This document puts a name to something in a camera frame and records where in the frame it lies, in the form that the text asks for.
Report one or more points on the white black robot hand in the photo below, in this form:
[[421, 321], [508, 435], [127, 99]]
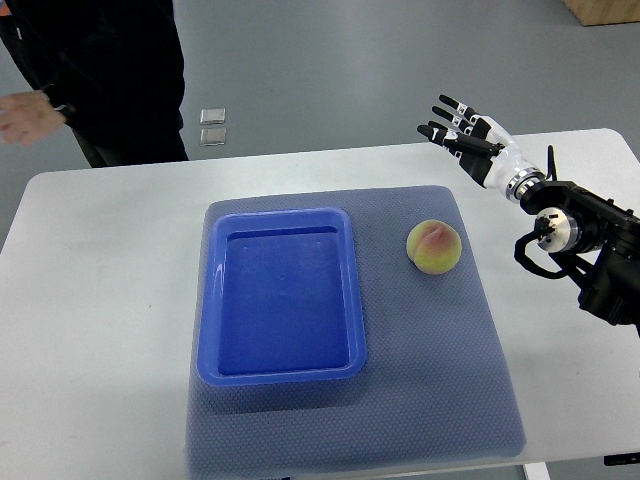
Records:
[[482, 147]]

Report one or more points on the person's bare hand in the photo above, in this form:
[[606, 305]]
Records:
[[28, 117]]

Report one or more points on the yellow pink peach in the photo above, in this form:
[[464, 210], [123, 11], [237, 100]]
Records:
[[434, 247]]

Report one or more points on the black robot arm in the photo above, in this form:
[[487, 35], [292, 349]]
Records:
[[586, 238]]

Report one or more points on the upper metal floor plate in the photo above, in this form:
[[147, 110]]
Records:
[[210, 116]]

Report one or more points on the person in black clothes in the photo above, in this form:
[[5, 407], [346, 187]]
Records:
[[113, 69]]

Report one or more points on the blue grey textured mat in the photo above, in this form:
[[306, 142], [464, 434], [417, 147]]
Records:
[[435, 387]]

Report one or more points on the blue plastic tray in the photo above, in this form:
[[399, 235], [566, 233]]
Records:
[[281, 300]]

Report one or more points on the white table leg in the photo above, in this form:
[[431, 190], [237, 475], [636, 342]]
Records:
[[536, 471]]

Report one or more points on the black table control panel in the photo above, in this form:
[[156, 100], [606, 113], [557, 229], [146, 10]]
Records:
[[621, 459]]

